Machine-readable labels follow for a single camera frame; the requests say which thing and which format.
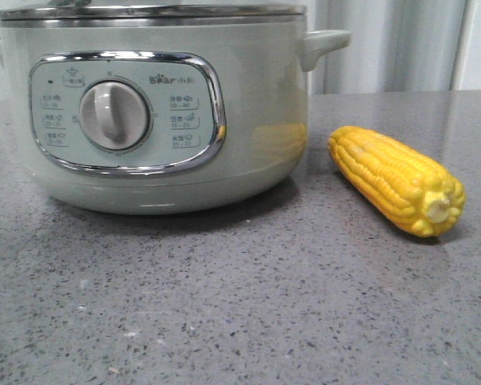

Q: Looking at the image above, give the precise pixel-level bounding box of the yellow corn cob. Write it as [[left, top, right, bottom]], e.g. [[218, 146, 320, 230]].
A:
[[328, 126, 466, 237]]

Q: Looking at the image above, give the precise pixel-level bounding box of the pale green electric cooking pot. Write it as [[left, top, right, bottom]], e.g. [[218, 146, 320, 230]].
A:
[[0, 15, 350, 215]]

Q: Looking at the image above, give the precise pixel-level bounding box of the white pleated curtain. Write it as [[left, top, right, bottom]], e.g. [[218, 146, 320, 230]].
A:
[[0, 0, 481, 101]]

